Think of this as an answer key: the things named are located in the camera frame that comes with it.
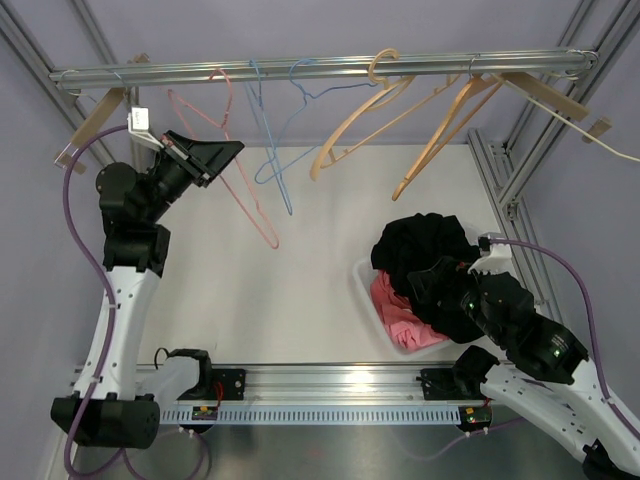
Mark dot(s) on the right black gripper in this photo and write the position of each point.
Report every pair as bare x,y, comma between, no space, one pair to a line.
446,270

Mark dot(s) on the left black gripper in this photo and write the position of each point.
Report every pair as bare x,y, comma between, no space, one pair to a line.
202,162

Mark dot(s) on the black garment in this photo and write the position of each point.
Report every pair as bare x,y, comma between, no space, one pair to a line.
417,243

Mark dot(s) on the dark pink t shirt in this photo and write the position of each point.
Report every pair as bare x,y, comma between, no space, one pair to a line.
392,309

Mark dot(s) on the pink wire hanger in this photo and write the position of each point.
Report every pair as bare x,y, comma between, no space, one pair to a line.
179,104

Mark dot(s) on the light pink t shirt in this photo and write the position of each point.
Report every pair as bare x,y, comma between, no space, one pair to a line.
410,334

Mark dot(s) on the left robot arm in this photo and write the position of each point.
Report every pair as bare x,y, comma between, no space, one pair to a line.
108,407

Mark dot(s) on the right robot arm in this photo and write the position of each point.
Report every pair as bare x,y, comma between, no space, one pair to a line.
551,380

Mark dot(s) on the left pale wooden hanger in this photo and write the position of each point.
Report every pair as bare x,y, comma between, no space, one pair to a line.
104,109

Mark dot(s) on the orange wooden hanger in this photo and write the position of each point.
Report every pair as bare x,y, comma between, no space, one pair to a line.
474,86

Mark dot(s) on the pale flat wooden hanger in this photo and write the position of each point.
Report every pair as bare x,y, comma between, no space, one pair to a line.
562,108

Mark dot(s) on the white plastic basket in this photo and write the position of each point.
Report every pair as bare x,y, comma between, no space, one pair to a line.
364,274

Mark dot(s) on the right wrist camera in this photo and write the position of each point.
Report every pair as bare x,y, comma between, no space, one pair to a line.
495,258

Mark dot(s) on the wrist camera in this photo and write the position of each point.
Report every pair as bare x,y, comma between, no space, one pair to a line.
495,258
138,127

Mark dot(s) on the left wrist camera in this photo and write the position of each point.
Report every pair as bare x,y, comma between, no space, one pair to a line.
138,127

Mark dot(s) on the front aluminium rail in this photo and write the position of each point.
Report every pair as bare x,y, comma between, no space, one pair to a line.
325,382

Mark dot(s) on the white cable duct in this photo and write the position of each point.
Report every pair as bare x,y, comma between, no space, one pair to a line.
310,415

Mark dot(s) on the aluminium hanging rail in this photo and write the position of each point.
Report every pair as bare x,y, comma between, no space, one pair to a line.
564,61

